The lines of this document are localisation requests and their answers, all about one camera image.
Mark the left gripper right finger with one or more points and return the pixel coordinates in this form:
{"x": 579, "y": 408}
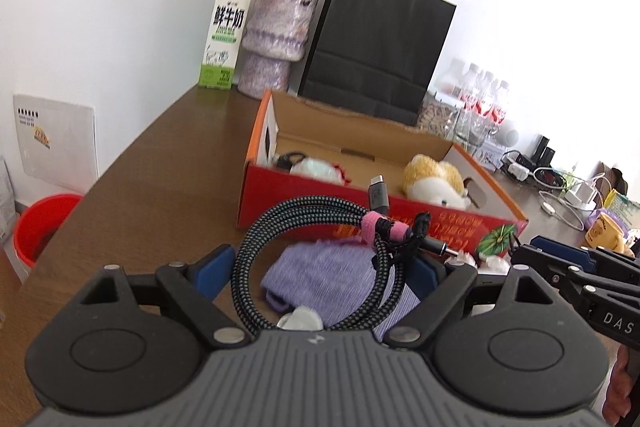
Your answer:
{"x": 442, "y": 295}

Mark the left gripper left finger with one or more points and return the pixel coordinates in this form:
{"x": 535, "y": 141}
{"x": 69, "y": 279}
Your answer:
{"x": 187, "y": 294}

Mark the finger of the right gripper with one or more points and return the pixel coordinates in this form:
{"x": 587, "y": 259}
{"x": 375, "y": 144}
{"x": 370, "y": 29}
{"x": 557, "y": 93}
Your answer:
{"x": 551, "y": 268}
{"x": 565, "y": 249}

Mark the yellow white plush toy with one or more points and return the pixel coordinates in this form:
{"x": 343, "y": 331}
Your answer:
{"x": 435, "y": 182}

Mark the red fabric rose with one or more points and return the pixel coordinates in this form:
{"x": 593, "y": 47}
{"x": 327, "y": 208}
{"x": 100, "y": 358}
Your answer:
{"x": 341, "y": 173}

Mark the pale green plastic bag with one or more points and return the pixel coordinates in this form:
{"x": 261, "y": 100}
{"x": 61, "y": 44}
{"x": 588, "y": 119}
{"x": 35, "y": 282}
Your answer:
{"x": 319, "y": 170}

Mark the person right hand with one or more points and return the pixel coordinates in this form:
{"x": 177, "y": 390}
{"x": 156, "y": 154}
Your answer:
{"x": 617, "y": 403}

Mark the crumpled white tissue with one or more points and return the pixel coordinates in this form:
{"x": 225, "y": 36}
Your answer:
{"x": 493, "y": 265}

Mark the purple woven pouch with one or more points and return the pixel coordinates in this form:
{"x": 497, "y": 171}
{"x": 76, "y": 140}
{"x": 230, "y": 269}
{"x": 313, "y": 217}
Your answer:
{"x": 331, "y": 277}

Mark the white flip bottle cap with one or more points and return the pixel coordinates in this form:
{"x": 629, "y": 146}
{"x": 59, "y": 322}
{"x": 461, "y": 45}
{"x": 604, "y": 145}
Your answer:
{"x": 301, "y": 319}

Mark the white patterned tin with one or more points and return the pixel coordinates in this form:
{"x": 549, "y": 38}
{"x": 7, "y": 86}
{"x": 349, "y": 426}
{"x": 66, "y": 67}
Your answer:
{"x": 489, "y": 155}

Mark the white round speaker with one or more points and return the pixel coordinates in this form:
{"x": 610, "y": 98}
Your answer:
{"x": 507, "y": 136}

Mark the clear glass cup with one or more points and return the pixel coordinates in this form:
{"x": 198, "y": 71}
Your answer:
{"x": 471, "y": 131}

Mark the seed filled clear container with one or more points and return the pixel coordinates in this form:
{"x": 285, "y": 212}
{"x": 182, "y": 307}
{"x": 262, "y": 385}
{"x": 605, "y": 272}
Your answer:
{"x": 439, "y": 113}

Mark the red bucket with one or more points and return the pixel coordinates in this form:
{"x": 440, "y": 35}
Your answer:
{"x": 38, "y": 223}

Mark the water bottle pack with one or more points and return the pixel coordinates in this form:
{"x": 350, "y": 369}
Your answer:
{"x": 482, "y": 94}

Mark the blue white paper boxes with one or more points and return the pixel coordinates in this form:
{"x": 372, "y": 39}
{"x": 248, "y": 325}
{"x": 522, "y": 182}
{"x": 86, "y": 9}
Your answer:
{"x": 8, "y": 213}

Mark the green white milk carton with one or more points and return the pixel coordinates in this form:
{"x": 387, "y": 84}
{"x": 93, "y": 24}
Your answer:
{"x": 223, "y": 42}

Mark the black paper shopping bag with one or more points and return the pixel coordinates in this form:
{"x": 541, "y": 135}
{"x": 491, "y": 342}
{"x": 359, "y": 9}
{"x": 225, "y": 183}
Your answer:
{"x": 376, "y": 57}

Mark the purple textured vase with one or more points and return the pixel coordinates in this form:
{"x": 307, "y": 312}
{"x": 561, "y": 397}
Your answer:
{"x": 274, "y": 38}

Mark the white charger with cables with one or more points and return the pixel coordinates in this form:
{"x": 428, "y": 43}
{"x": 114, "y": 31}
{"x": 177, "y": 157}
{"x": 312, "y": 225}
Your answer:
{"x": 561, "y": 194}

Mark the white wall panel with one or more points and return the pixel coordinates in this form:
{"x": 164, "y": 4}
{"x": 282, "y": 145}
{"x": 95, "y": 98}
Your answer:
{"x": 57, "y": 141}

